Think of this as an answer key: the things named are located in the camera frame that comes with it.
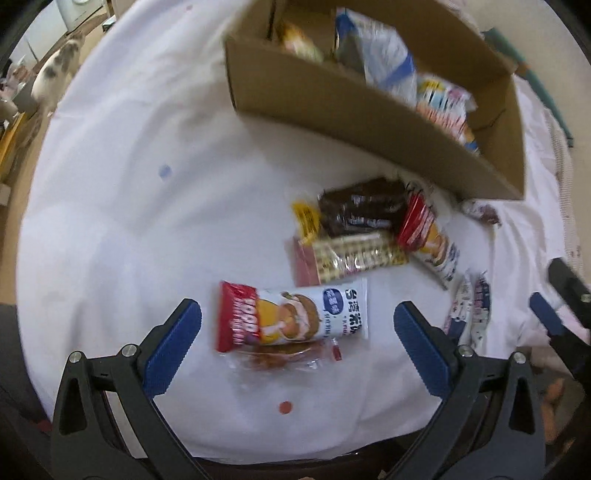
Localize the yellow snack bag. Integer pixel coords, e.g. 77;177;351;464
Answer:
277;22;324;63

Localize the yellow checkered wafer pack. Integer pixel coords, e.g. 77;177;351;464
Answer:
294;231;409;287

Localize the dark chocolate snack pack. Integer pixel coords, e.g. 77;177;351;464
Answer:
318;177;408;237

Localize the blue white chip bag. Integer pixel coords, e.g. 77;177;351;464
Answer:
334;8;417;108

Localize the white blue patterned snack pack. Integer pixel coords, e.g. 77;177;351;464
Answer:
444;271;492;350

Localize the white orange striped snack bag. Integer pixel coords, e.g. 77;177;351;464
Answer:
416;74;480;155

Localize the brown cardboard box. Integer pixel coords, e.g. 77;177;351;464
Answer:
224;0;525;200

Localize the spotted white cat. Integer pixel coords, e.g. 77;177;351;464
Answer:
31;35;85;117

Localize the small yellow candy packet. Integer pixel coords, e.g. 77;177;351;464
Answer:
291;200;322;244

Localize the white table cloth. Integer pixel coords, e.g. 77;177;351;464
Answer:
16;1;566;464

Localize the white maroon candy wrapper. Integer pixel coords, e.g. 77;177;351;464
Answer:
461;200;501;225

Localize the green rolled mat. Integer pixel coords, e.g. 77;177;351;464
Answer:
482;28;574;148

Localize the red white bun snack pack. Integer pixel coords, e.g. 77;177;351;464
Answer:
216;279;369;353

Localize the clear sausage snack packet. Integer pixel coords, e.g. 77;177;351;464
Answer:
226;339;342;372

